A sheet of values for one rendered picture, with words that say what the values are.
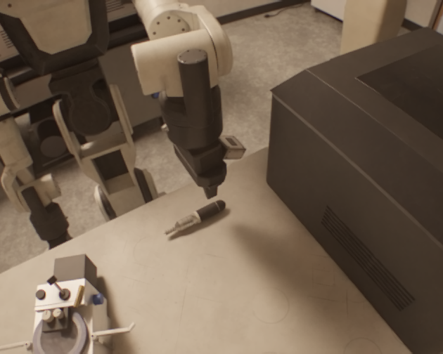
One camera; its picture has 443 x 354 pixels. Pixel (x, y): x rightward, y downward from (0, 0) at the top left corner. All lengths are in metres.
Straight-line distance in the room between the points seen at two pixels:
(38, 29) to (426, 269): 0.80
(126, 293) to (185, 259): 0.13
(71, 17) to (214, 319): 0.67
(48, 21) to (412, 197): 0.73
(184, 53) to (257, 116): 1.95
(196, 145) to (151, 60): 0.14
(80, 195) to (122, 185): 1.07
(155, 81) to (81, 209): 1.65
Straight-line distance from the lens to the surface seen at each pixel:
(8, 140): 0.88
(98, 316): 0.58
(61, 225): 0.93
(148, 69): 0.40
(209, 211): 0.67
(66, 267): 0.63
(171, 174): 1.98
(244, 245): 0.65
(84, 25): 0.78
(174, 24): 0.50
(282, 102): 0.55
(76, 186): 2.14
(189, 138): 0.46
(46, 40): 0.78
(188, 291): 0.62
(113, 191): 1.02
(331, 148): 0.49
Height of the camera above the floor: 1.48
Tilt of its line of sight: 50 degrees down
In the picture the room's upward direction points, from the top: 5 degrees counter-clockwise
